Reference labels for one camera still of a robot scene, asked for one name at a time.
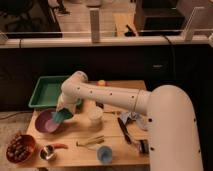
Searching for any white vertical post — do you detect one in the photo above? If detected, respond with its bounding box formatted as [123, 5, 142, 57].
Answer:
[90, 8, 100, 43]

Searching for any orange carrot toy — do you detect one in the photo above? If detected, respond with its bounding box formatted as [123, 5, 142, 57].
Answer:
[51, 143, 68, 149]

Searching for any small metal cup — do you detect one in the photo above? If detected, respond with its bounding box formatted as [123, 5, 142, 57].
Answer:
[39, 145, 56, 161]

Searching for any green plastic tray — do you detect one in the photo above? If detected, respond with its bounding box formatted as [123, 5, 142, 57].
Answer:
[28, 76, 67, 109]

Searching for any white angled bracket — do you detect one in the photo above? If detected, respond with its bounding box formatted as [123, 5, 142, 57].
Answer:
[182, 6, 205, 41]

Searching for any white cup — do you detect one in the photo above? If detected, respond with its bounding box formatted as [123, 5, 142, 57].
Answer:
[88, 106, 103, 127]

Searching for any orange ball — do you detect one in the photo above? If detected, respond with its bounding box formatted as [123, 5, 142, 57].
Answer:
[97, 80, 106, 86]

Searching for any crumpled blue-grey cloth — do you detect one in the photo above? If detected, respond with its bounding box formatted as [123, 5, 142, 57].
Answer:
[119, 112, 148, 131]

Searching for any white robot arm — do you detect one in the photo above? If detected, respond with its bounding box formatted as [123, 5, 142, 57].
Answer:
[57, 71, 204, 171]

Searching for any purple bowl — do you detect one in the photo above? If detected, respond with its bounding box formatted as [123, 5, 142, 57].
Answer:
[35, 108, 60, 133]

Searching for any red bowl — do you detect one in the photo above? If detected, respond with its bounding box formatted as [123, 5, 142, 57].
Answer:
[6, 134, 36, 164]

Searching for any small black block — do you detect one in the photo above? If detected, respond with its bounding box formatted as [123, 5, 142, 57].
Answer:
[139, 140, 149, 154]

